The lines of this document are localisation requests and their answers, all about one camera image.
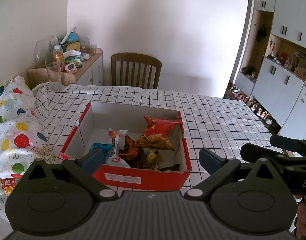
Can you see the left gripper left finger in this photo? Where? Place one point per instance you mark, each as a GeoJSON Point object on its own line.
{"type": "Point", "coordinates": [82, 171]}

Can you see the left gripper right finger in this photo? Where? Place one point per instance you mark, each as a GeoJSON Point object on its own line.
{"type": "Point", "coordinates": [221, 171]}

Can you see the blue snack wrapper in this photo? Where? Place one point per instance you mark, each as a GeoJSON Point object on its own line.
{"type": "Point", "coordinates": [106, 149]}

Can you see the white chocolate wafer snack bag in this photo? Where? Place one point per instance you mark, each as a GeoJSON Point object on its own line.
{"type": "Point", "coordinates": [117, 139]}

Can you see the orange chips snack bag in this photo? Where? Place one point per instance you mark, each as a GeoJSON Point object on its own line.
{"type": "Point", "coordinates": [154, 141]}

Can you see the red snack bag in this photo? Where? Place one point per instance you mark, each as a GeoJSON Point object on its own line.
{"type": "Point", "coordinates": [160, 126]}

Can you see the yellow snack bag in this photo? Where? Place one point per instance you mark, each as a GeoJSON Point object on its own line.
{"type": "Point", "coordinates": [152, 161]}

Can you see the person right hand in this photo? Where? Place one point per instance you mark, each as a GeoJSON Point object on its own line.
{"type": "Point", "coordinates": [300, 220]}

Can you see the black white checked tablecloth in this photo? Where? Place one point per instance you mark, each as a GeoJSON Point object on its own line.
{"type": "Point", "coordinates": [222, 125]}

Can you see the red white cardboard box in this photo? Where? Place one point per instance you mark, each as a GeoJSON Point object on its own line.
{"type": "Point", "coordinates": [93, 126]}

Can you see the colourful dotted plastic bag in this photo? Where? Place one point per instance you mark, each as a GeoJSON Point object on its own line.
{"type": "Point", "coordinates": [21, 138]}

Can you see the white sideboard wooden top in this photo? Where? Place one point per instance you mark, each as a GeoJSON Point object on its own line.
{"type": "Point", "coordinates": [90, 73]}

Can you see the pink white timer clock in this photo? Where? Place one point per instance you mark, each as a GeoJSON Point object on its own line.
{"type": "Point", "coordinates": [71, 68]}

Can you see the brown paper bag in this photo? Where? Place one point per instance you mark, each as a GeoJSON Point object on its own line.
{"type": "Point", "coordinates": [41, 75]}

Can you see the clear drinking glass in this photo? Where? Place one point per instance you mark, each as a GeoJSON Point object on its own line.
{"type": "Point", "coordinates": [54, 74]}

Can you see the brown wooden chair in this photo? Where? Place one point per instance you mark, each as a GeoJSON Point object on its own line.
{"type": "Point", "coordinates": [135, 70]}

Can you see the orange drink bottle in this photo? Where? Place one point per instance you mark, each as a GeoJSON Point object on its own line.
{"type": "Point", "coordinates": [58, 56]}

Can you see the yellow blue toy box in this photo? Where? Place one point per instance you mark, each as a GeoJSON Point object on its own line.
{"type": "Point", "coordinates": [71, 43]}

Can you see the white wall cabinet unit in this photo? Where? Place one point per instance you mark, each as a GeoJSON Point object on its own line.
{"type": "Point", "coordinates": [272, 76]}

